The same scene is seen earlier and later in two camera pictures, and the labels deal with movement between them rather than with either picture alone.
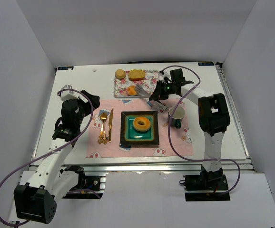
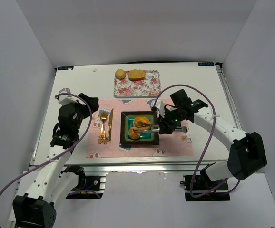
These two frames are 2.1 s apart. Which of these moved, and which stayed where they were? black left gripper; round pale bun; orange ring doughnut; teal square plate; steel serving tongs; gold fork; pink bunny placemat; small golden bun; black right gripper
Moved: steel serving tongs; small golden bun; black right gripper
Stayed: teal square plate; round pale bun; black left gripper; pink bunny placemat; gold fork; orange ring doughnut
